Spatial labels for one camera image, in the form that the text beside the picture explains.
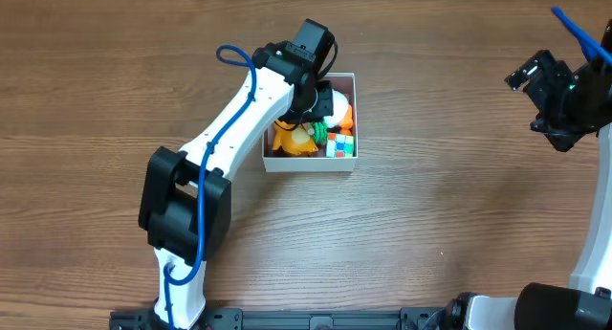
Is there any orange plastic duck toy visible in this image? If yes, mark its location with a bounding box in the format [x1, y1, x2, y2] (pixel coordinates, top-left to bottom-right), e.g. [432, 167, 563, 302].
[272, 121, 318, 156]

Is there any yellow wooden rattle drum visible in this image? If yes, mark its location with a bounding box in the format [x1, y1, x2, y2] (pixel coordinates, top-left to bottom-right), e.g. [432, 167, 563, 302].
[306, 123, 315, 135]

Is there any green round plastic cap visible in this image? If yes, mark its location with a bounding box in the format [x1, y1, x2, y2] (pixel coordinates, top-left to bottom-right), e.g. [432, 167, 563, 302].
[310, 121, 328, 144]

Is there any white open cardboard box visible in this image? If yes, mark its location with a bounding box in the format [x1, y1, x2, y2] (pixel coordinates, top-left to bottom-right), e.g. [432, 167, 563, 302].
[262, 73, 358, 172]

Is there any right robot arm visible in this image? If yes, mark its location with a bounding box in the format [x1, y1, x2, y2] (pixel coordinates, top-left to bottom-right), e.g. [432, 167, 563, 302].
[430, 7, 611, 330]

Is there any white plush duck toy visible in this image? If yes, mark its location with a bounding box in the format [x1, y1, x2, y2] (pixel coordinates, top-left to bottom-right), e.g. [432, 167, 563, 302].
[325, 90, 354, 135]

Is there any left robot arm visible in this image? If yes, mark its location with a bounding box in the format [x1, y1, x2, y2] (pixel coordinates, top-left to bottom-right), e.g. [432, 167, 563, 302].
[109, 19, 339, 329]

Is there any colourful puzzle cube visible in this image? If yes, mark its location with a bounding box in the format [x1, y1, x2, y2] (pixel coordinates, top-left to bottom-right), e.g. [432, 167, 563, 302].
[325, 133, 356, 158]

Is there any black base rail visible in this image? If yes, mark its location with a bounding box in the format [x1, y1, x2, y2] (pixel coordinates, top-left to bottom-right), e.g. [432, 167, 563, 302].
[108, 307, 470, 330]

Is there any left blue cable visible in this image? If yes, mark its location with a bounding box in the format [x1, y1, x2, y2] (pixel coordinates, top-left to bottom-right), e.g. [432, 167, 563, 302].
[163, 44, 259, 330]

